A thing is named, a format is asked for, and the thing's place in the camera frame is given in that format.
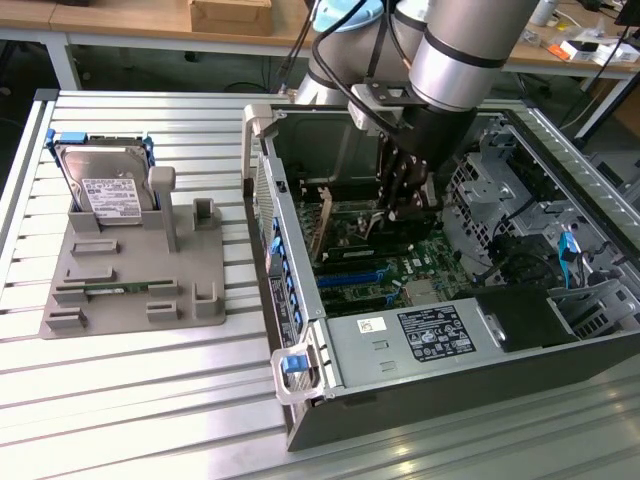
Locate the green RAM stick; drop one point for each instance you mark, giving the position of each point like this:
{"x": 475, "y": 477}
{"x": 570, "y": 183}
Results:
{"x": 117, "y": 288}

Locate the green motherboard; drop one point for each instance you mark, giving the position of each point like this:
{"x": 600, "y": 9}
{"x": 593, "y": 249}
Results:
{"x": 430, "y": 260}

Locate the grey metal case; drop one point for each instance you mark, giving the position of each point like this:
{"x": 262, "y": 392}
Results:
{"x": 617, "y": 172}

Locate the open black PC case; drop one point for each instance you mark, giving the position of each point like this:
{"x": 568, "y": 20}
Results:
{"x": 450, "y": 400}

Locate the brown cardboard box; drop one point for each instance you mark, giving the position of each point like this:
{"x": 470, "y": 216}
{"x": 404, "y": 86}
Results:
{"x": 230, "y": 17}

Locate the white box with black print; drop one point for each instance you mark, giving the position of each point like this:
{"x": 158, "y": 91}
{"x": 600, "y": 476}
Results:
{"x": 617, "y": 52}

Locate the grey power supply unit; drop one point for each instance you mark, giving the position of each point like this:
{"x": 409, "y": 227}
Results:
{"x": 390, "y": 350}

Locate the grey plastic parts rack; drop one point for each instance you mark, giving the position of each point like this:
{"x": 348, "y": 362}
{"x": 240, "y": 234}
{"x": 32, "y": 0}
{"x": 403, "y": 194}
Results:
{"x": 135, "y": 260}

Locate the blue expansion slot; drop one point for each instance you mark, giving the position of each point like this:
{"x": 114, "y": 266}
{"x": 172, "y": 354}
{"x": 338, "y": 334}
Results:
{"x": 350, "y": 279}

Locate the black plastic cover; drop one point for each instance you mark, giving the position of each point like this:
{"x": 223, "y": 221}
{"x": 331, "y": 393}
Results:
{"x": 525, "y": 320}

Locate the white cup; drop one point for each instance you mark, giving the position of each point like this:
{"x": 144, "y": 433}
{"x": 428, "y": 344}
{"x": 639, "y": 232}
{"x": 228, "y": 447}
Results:
{"x": 548, "y": 12}

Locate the wooden desk with white frame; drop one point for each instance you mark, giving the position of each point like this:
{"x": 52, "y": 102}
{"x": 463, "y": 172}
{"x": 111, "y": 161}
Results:
{"x": 125, "y": 15}

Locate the graphics card with metal bracket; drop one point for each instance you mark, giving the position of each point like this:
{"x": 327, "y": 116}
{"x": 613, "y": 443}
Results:
{"x": 350, "y": 225}

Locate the black RAM stick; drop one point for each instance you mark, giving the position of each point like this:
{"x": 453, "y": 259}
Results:
{"x": 367, "y": 254}

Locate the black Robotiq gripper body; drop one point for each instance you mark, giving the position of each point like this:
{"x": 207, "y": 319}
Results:
{"x": 435, "y": 132}

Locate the black expansion slot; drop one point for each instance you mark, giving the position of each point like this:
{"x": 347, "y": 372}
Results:
{"x": 355, "y": 303}

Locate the hard disk with blue carrier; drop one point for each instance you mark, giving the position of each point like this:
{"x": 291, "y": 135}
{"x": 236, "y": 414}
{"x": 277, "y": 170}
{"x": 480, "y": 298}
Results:
{"x": 107, "y": 185}

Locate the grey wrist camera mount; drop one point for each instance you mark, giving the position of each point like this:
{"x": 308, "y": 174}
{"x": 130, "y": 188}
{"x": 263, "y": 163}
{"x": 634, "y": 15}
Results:
{"x": 370, "y": 100}

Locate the black RAM slot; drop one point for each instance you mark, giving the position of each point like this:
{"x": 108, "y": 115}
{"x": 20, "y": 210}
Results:
{"x": 350, "y": 195}
{"x": 350, "y": 186}

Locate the blue slot retention clips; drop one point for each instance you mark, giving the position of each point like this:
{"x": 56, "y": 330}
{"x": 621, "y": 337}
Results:
{"x": 287, "y": 275}

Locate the silver disk bay cage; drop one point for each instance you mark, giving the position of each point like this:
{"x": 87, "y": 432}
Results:
{"x": 495, "y": 200}

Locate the orange and white box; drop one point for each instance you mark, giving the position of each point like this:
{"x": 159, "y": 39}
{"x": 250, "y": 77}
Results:
{"x": 570, "y": 50}

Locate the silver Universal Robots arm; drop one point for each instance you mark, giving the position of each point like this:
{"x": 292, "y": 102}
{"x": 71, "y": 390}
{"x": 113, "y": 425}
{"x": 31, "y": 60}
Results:
{"x": 460, "y": 55}

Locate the black monitor stand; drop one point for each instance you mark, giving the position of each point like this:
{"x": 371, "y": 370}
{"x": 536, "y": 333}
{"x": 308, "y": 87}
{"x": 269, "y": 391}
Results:
{"x": 629, "y": 11}

